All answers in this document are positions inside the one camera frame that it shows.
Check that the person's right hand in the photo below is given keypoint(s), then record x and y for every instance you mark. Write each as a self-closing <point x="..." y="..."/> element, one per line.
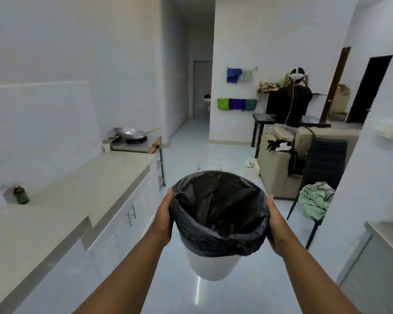
<point x="276" y="225"/>

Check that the person's left hand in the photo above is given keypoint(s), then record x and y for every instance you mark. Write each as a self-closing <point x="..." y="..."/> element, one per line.
<point x="163" y="219"/>

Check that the person's right thumb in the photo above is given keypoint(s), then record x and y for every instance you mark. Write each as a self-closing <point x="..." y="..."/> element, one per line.
<point x="270" y="205"/>

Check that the person's left thumb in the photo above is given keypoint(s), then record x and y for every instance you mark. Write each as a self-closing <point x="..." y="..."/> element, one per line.
<point x="170" y="199"/>

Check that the white trash bin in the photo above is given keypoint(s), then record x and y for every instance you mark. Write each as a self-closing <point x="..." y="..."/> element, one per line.
<point x="213" y="264"/>

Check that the person's right forearm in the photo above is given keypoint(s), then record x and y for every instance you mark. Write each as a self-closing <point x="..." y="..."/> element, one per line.
<point x="309" y="276"/>

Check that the person's left forearm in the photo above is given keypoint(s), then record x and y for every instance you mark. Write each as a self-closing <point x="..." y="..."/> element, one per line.
<point x="124" y="271"/>

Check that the white tissue box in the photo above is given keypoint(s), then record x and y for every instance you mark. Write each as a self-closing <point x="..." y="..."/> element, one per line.
<point x="252" y="166"/>

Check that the beige sofa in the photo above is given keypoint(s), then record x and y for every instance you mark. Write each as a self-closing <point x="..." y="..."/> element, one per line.
<point x="281" y="160"/>

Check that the black trash bag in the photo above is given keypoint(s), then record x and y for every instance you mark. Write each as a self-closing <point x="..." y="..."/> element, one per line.
<point x="220" y="210"/>

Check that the gas stove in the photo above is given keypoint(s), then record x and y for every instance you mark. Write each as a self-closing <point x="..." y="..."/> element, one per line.
<point x="136" y="143"/>

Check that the clothes pile on sofa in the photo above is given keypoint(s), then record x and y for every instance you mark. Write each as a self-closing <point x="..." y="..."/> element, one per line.
<point x="281" y="140"/>

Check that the black chair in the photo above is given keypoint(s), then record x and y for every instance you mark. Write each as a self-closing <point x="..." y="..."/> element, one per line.
<point x="324" y="163"/>

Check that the white cup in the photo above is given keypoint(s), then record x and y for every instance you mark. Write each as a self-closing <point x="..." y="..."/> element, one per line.
<point x="106" y="146"/>

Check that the black dining table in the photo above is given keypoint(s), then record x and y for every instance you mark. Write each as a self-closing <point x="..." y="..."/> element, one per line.
<point x="265" y="122"/>

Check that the white kitchen cabinet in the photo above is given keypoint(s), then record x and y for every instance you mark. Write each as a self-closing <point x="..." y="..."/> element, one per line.
<point x="95" y="238"/>

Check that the white toilet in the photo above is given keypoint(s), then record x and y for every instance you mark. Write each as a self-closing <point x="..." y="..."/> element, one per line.
<point x="207" y="101"/>

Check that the green purple hanging cloth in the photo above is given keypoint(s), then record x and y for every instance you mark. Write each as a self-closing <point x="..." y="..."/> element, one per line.
<point x="237" y="104"/>

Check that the steel side cabinet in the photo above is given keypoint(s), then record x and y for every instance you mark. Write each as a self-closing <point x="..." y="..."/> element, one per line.
<point x="375" y="268"/>

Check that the beige sack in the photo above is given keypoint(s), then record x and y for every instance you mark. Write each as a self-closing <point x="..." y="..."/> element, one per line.
<point x="341" y="99"/>

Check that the light green towel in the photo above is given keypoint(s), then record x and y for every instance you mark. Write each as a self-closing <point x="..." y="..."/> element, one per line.
<point x="246" y="75"/>

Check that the white headset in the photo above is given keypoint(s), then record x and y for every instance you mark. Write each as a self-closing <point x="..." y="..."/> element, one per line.
<point x="297" y="74"/>

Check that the blue towel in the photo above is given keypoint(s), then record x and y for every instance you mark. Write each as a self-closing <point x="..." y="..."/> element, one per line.
<point x="233" y="75"/>

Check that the brown wooden door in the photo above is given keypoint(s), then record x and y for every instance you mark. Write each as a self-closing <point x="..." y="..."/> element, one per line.
<point x="337" y="84"/>

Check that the green jar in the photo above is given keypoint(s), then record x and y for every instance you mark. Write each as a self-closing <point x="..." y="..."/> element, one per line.
<point x="21" y="195"/>

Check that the cluttered wall shelf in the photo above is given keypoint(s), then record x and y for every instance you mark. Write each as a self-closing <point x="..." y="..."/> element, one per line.
<point x="270" y="87"/>

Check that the wall towel rail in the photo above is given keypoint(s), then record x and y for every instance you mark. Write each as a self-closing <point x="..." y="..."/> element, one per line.
<point x="242" y="68"/>

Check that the white wall switch box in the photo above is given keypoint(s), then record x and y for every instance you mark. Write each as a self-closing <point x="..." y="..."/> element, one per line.
<point x="388" y="127"/>

